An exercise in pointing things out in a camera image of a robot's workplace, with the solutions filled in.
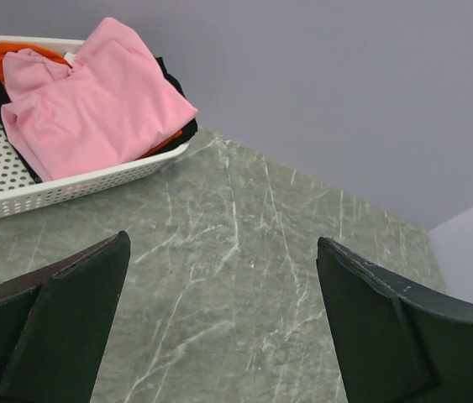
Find pink t shirt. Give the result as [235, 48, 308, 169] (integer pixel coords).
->
[1, 18, 198, 181]

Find orange t shirt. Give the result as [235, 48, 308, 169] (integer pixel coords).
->
[0, 42, 73, 83]

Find white perforated plastic basket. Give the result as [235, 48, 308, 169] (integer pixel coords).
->
[0, 35, 190, 218]

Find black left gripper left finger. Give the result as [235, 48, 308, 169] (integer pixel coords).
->
[0, 231, 130, 402]

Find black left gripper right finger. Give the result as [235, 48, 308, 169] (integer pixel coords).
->
[317, 238, 473, 402]

